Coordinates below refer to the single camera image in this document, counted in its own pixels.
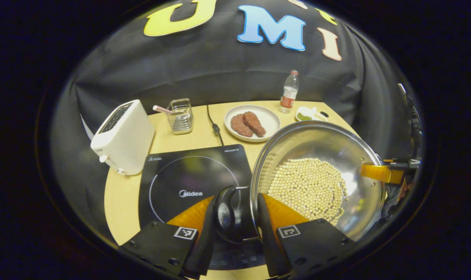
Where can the pile of yellow soybeans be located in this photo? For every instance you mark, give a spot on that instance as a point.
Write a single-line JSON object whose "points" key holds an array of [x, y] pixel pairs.
{"points": [[309, 186]]}

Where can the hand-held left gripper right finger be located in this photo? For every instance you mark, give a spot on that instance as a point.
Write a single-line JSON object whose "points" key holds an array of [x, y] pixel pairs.
{"points": [[266, 241]]}

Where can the black induction cooktop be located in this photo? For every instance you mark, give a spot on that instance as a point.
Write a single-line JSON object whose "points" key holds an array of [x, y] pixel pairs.
{"points": [[181, 175]]}

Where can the brown meat piece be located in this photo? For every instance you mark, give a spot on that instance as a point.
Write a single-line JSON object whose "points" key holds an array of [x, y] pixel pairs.
{"points": [[255, 123], [239, 126]]}

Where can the pink stick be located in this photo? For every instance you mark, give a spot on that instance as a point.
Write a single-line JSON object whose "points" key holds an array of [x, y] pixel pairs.
{"points": [[161, 109]]}

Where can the pile of green mung beans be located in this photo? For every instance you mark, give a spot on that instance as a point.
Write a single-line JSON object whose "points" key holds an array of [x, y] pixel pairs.
{"points": [[303, 117]]}

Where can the pile of pale beans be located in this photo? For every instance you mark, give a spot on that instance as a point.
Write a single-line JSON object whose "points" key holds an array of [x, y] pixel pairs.
{"points": [[319, 116]]}

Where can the clear bottle with red label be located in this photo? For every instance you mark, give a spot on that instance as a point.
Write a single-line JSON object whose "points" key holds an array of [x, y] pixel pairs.
{"points": [[288, 95]]}

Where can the white toaster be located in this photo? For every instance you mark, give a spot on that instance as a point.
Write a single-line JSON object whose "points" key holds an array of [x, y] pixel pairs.
{"points": [[124, 136]]}

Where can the white round plate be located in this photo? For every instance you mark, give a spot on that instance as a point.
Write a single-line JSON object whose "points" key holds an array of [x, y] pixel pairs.
{"points": [[272, 120]]}

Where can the white divided dish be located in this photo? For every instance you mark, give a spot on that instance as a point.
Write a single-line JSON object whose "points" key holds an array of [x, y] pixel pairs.
{"points": [[311, 112]]}

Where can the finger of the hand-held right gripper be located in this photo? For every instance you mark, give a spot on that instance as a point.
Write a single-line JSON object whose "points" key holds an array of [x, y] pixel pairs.
{"points": [[379, 173]]}

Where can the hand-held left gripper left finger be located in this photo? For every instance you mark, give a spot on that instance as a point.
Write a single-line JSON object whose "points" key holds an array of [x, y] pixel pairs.
{"points": [[204, 241]]}

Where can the black backdrop cloth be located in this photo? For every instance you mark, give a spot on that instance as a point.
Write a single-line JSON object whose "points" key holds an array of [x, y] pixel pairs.
{"points": [[220, 74]]}

